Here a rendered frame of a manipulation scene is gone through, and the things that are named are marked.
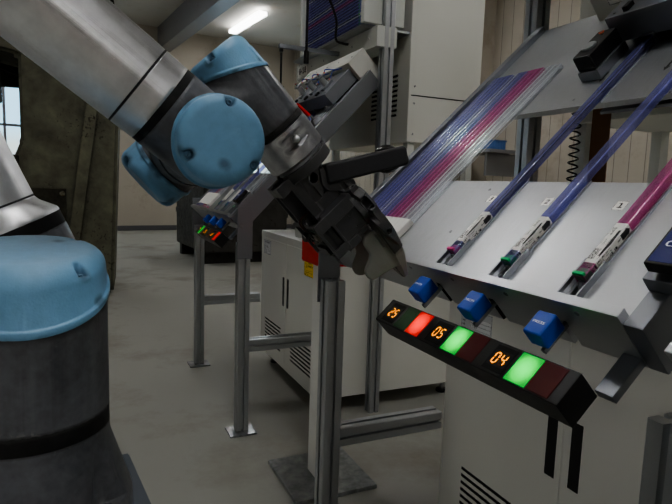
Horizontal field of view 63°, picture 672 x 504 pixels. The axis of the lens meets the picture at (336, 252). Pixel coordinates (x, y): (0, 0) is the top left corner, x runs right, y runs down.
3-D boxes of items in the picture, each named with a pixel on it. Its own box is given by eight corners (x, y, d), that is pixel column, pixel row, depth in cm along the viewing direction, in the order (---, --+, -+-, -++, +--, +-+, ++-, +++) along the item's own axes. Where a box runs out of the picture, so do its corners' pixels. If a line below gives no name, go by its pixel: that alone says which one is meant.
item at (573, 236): (645, 341, 51) (631, 317, 49) (340, 252, 110) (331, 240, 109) (752, 201, 55) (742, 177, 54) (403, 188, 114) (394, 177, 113)
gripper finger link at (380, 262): (381, 299, 73) (340, 250, 70) (410, 268, 75) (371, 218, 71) (393, 304, 71) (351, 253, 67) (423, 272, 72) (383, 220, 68)
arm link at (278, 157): (288, 114, 69) (313, 106, 61) (311, 142, 71) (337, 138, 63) (245, 153, 67) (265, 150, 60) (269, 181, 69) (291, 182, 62)
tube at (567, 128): (457, 256, 77) (453, 251, 76) (451, 255, 78) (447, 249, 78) (659, 36, 88) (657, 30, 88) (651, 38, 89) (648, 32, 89)
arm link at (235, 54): (175, 83, 63) (229, 38, 65) (239, 157, 67) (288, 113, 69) (188, 69, 56) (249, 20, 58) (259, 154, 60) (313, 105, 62)
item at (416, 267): (648, 369, 51) (616, 317, 49) (344, 265, 111) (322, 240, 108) (655, 359, 52) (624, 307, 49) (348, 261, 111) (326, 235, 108)
